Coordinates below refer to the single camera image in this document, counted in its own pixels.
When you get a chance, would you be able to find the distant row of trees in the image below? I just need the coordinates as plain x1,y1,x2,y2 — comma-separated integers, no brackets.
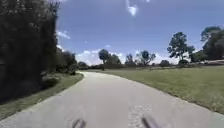
77,48,172,70

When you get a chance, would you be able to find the grey paved path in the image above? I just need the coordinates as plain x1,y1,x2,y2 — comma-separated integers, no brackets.
0,71,224,128

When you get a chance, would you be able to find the low dark bush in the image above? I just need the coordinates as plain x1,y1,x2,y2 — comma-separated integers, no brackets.
40,74,62,90

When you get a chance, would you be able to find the robot's own part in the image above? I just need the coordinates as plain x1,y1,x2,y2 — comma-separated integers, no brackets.
72,118,87,128
141,115,160,128

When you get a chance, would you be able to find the tall pine tree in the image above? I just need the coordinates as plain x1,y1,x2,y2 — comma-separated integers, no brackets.
166,31,196,66

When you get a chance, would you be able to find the grass field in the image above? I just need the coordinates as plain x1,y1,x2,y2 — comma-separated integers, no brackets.
87,65,224,115

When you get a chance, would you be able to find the grass verge strip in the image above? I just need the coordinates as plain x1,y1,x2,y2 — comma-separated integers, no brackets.
0,72,85,121

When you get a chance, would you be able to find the dense dark tree row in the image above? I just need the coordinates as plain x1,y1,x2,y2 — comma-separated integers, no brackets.
0,0,79,105

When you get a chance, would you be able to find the large dark tree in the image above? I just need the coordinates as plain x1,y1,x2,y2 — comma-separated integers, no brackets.
190,25,224,63

